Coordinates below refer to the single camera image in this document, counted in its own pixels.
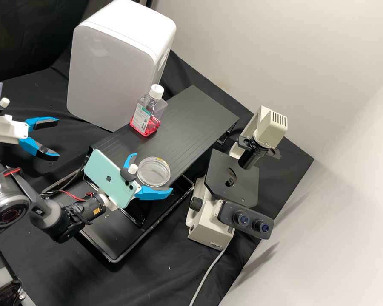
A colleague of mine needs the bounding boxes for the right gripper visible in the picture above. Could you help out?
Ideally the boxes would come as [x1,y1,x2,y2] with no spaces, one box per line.
[103,153,174,211]

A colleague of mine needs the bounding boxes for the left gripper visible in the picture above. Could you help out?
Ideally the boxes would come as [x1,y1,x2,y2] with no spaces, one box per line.
[0,113,60,161]

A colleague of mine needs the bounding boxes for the petri dish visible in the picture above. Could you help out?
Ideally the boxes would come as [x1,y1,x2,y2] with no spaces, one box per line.
[136,156,173,187]

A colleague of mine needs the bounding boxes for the red liquid bottle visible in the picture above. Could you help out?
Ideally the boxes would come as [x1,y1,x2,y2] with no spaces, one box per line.
[130,84,168,138]

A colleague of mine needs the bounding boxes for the black tray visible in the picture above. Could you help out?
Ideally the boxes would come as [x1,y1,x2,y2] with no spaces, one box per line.
[40,170,196,264]

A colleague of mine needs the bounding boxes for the black platform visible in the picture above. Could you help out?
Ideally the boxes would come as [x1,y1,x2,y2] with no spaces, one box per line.
[82,85,240,193]

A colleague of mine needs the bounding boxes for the cream microscope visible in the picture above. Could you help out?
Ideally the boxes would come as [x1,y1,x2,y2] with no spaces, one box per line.
[185,105,290,252]

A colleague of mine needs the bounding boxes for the white box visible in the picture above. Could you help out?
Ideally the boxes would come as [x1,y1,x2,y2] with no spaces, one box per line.
[66,0,177,133]

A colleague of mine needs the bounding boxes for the right wrist camera phone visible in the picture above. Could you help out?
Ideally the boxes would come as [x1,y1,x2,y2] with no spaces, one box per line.
[83,149,143,210]

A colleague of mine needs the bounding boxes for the grey cable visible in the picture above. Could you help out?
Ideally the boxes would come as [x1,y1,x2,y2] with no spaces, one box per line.
[190,246,228,306]

